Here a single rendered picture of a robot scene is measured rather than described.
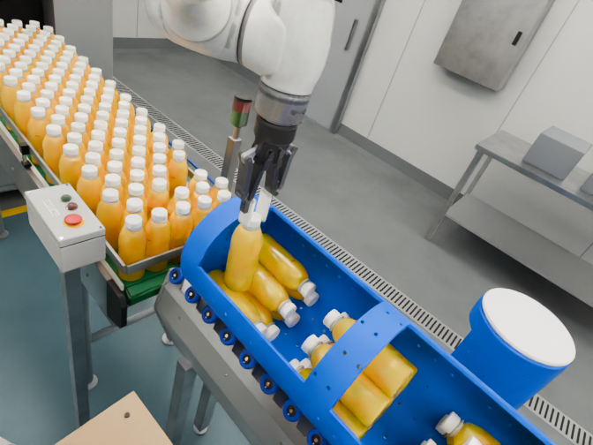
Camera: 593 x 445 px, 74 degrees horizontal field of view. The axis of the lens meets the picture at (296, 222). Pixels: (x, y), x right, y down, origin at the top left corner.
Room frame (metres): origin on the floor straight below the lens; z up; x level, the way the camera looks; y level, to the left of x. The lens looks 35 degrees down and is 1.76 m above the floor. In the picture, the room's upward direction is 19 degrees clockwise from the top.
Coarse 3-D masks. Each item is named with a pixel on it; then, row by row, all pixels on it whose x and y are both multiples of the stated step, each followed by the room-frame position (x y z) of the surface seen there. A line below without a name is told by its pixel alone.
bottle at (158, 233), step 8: (152, 224) 0.76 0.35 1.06; (160, 224) 0.77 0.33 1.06; (168, 224) 0.79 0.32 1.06; (152, 232) 0.76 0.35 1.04; (160, 232) 0.76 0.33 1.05; (168, 232) 0.78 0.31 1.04; (152, 240) 0.75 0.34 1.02; (160, 240) 0.76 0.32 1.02; (168, 240) 0.78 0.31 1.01; (152, 248) 0.75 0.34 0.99; (160, 248) 0.76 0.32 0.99; (168, 248) 0.78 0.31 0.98; (160, 264) 0.76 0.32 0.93
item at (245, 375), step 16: (176, 288) 0.70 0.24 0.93; (192, 304) 0.67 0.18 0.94; (192, 320) 0.64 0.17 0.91; (208, 336) 0.60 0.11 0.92; (224, 352) 0.57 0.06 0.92; (240, 368) 0.54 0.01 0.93; (256, 384) 0.52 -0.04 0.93; (272, 400) 0.49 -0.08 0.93; (272, 416) 0.47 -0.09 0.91; (288, 432) 0.44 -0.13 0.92
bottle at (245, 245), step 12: (240, 228) 0.65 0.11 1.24; (240, 240) 0.63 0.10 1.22; (252, 240) 0.64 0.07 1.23; (240, 252) 0.63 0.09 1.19; (252, 252) 0.64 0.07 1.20; (228, 264) 0.64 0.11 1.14; (240, 264) 0.63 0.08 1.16; (252, 264) 0.64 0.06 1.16; (228, 276) 0.63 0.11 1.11; (240, 276) 0.63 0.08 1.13; (252, 276) 0.65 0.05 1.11; (240, 288) 0.63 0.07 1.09
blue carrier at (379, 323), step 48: (192, 240) 0.66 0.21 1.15; (288, 240) 0.84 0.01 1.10; (336, 288) 0.74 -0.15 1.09; (240, 336) 0.53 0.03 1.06; (288, 336) 0.65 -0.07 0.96; (384, 336) 0.50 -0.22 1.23; (288, 384) 0.45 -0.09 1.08; (336, 384) 0.42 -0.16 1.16; (432, 384) 0.57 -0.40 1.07; (480, 384) 0.48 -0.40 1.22; (336, 432) 0.38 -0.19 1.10; (384, 432) 0.49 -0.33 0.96; (432, 432) 0.51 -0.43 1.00; (528, 432) 0.47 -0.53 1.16
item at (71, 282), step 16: (64, 288) 0.65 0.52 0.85; (80, 288) 0.67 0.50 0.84; (64, 304) 0.65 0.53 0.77; (80, 304) 0.67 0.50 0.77; (64, 320) 0.66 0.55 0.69; (80, 320) 0.67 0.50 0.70; (80, 336) 0.67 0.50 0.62; (80, 352) 0.66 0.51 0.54; (80, 368) 0.66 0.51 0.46; (80, 384) 0.66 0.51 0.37; (80, 400) 0.65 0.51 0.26; (80, 416) 0.65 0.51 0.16
